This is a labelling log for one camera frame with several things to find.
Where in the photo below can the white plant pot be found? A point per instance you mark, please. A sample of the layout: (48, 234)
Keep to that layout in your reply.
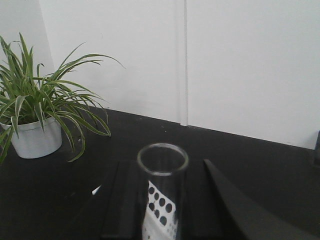
(34, 141)

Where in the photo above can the white test tube rack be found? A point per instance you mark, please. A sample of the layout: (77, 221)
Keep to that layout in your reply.
(159, 213)

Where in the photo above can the black socket base block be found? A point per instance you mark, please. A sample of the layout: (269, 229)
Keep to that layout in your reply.
(315, 155)

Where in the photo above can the green spider plant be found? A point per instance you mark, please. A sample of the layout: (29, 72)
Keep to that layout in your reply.
(27, 97)

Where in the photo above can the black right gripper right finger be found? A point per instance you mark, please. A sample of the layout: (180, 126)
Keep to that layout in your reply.
(216, 209)

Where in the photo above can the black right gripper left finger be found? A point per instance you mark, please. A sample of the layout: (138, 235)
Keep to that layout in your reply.
(122, 214)

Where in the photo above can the tall glass test tube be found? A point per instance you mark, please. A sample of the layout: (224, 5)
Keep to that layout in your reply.
(162, 169)

